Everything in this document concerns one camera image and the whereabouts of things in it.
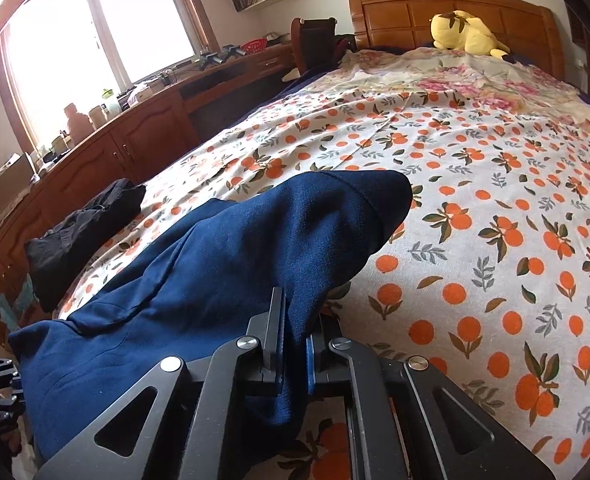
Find brown bottle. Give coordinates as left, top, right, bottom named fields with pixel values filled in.
left=64, top=103, right=88, bottom=144

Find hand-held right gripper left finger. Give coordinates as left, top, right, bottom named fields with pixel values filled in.
left=34, top=286, right=288, bottom=480

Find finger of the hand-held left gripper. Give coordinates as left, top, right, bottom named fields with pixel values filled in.
left=0, top=356, right=26, bottom=433

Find wooden headboard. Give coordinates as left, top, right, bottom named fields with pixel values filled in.
left=347, top=0, right=566, bottom=81

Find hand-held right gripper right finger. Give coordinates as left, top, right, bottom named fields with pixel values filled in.
left=305, top=312, right=556, bottom=480

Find pink floral blanket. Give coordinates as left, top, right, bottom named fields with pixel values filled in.
left=320, top=47, right=590, bottom=126

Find yellow plush toy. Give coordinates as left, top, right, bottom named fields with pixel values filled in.
left=429, top=9, right=511, bottom=58

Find blue blazer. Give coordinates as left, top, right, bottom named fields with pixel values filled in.
left=9, top=170, right=413, bottom=471

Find wooden chair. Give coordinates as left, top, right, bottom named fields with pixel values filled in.
left=290, top=16, right=337, bottom=75

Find black folded clothes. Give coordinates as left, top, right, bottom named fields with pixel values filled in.
left=25, top=178, right=146, bottom=313

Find window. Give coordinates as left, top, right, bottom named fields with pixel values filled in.
left=0, top=0, right=216, bottom=161

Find wooden desk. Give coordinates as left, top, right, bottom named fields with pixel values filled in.
left=0, top=42, right=296, bottom=346

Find black gadgets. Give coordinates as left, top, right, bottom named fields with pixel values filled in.
left=197, top=46, right=246, bottom=68

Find orange print bed sheet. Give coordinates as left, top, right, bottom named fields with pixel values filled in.
left=57, top=80, right=590, bottom=480

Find navy blue bed cover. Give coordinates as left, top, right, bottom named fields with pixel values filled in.
left=270, top=67, right=321, bottom=106

